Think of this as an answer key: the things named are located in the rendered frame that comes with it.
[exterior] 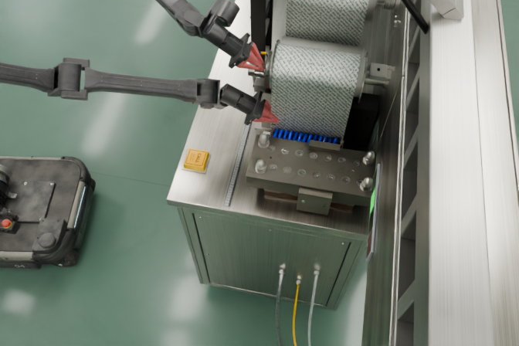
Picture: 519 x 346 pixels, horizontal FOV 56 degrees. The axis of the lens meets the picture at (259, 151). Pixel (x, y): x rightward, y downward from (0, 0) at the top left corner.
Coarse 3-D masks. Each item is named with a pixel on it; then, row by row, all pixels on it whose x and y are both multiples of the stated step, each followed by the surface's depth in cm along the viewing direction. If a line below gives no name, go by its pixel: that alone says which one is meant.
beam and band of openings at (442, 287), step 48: (432, 48) 90; (432, 96) 83; (432, 144) 78; (480, 144) 78; (432, 192) 73; (480, 192) 73; (432, 240) 69; (480, 240) 69; (432, 288) 65; (480, 288) 65; (432, 336) 61; (480, 336) 61
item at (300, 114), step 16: (272, 96) 145; (288, 96) 143; (272, 112) 151; (288, 112) 150; (304, 112) 148; (320, 112) 147; (336, 112) 145; (288, 128) 156; (304, 128) 155; (320, 128) 153; (336, 128) 152
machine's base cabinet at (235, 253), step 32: (192, 224) 170; (224, 224) 165; (256, 224) 160; (192, 256) 196; (224, 256) 190; (256, 256) 184; (288, 256) 178; (320, 256) 172; (352, 256) 166; (256, 288) 214; (288, 288) 206; (320, 288) 198
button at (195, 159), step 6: (192, 150) 165; (198, 150) 165; (186, 156) 164; (192, 156) 164; (198, 156) 164; (204, 156) 164; (186, 162) 163; (192, 162) 163; (198, 162) 163; (204, 162) 163; (192, 168) 163; (198, 168) 162; (204, 168) 163
